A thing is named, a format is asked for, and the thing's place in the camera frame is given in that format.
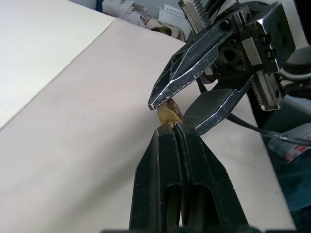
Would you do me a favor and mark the crumpled white cloth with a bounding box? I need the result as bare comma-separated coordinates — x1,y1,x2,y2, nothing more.
96,0,153,28

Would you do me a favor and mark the brown tape roll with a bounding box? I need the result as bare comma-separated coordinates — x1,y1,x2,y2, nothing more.
150,24,187,41

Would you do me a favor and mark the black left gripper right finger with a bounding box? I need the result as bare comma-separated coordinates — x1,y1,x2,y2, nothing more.
175,123,250,233

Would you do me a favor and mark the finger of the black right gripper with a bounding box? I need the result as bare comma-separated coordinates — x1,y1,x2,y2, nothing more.
183,73,258,136
147,20,236,112

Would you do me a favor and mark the black cable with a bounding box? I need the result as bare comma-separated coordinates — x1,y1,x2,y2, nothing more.
227,113,311,147

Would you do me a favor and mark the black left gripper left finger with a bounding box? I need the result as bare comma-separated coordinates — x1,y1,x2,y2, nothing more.
128,125,183,233

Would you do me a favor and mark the dark box with red label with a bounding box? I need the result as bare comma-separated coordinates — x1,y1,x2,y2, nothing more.
261,96,311,233

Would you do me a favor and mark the white plastic basket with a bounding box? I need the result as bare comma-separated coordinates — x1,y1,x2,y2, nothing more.
157,4,188,28

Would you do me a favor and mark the brass padlock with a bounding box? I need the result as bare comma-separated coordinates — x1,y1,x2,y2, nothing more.
156,98,185,128

